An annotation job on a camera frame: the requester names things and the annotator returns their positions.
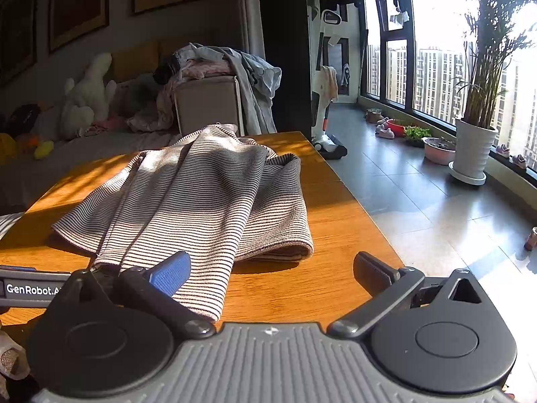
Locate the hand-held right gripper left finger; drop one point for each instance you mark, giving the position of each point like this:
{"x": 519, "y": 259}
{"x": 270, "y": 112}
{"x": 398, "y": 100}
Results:
{"x": 172, "y": 273}

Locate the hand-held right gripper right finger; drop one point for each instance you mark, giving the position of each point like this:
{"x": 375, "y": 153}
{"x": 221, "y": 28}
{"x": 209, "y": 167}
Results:
{"x": 373, "y": 269}

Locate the striped knit garment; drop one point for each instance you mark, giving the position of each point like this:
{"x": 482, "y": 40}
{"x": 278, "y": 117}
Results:
{"x": 188, "y": 201}

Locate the person's left hand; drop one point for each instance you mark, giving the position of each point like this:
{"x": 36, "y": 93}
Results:
{"x": 10, "y": 359}

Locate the light striped cushion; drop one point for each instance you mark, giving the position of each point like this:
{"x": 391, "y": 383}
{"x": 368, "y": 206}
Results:
{"x": 10, "y": 224}

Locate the pink basin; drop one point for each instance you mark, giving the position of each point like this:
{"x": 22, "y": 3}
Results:
{"x": 438, "y": 153}

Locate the small yellow plush toy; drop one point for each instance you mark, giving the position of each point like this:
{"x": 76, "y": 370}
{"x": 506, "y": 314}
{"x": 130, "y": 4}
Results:
{"x": 44, "y": 150}

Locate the pink slippers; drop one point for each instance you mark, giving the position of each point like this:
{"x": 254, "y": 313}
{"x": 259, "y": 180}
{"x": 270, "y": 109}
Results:
{"x": 384, "y": 131}

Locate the small green potted plant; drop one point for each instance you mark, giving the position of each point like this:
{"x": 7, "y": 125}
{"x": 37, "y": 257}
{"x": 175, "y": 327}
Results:
{"x": 417, "y": 133}

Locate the red basin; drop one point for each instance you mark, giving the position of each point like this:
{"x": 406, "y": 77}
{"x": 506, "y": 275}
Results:
{"x": 396, "y": 128}

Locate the yellow orange plush toy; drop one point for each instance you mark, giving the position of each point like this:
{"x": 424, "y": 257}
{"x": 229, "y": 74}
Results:
{"x": 6, "y": 145}

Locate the small brown pot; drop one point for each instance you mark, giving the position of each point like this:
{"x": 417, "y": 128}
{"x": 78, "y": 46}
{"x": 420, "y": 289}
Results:
{"x": 373, "y": 116}

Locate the potted palm in white pot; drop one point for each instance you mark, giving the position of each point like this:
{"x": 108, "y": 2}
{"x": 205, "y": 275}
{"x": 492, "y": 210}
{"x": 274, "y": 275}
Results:
{"x": 474, "y": 147}

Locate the pink child shoe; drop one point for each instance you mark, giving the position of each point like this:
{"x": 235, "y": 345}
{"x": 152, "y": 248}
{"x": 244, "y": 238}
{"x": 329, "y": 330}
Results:
{"x": 531, "y": 239}

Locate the floral blanket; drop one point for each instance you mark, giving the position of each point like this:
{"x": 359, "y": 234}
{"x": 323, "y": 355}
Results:
{"x": 149, "y": 113}

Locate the pink cloth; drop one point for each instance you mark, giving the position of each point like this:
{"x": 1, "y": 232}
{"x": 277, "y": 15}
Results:
{"x": 107, "y": 125}

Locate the white floor washer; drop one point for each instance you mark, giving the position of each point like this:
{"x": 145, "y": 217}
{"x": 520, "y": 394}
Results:
{"x": 323, "y": 109}

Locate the black cap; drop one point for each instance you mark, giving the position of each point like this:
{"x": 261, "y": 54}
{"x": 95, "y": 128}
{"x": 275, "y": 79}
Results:
{"x": 24, "y": 116}

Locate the beige sofa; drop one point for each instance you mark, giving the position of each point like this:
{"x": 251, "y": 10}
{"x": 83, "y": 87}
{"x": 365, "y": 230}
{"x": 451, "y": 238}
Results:
{"x": 205, "y": 100}

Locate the small child shoe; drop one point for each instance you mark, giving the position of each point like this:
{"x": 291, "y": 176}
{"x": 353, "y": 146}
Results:
{"x": 520, "y": 162}
{"x": 502, "y": 150}

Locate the cream cloth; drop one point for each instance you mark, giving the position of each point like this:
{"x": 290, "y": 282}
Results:
{"x": 329, "y": 83}

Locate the white plush toy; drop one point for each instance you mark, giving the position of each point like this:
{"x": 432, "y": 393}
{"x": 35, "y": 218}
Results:
{"x": 90, "y": 92}

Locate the black garment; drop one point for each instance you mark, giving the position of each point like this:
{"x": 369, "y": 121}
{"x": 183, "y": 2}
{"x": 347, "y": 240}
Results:
{"x": 165, "y": 72}

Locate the pink floral garment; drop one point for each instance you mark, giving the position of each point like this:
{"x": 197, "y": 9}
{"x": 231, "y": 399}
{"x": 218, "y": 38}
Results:
{"x": 203, "y": 69}

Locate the mustard sofa cushion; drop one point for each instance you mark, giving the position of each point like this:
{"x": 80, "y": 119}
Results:
{"x": 134, "y": 61}

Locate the small white hanging cloth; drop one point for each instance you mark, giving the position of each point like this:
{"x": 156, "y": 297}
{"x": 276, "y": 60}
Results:
{"x": 399, "y": 17}

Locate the grey curtain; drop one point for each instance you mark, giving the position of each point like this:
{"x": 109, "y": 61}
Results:
{"x": 251, "y": 8}

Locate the black window frame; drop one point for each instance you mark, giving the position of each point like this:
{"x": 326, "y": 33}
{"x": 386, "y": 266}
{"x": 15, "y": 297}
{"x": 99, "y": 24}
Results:
{"x": 409, "y": 50}

